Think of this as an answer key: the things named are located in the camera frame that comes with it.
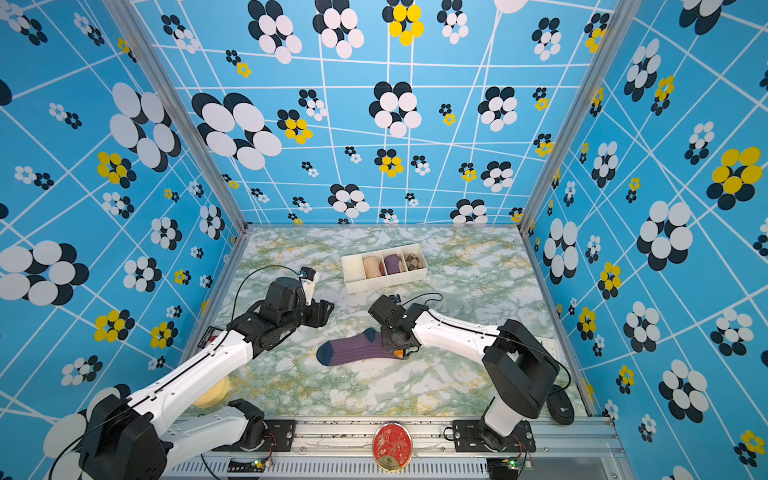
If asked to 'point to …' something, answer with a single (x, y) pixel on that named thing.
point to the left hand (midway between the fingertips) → (326, 302)
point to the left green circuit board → (249, 465)
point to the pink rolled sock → (373, 267)
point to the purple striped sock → (361, 347)
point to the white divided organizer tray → (354, 273)
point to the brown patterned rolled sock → (411, 261)
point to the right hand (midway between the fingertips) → (394, 340)
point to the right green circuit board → (503, 466)
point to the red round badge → (392, 446)
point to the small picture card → (209, 336)
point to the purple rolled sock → (392, 262)
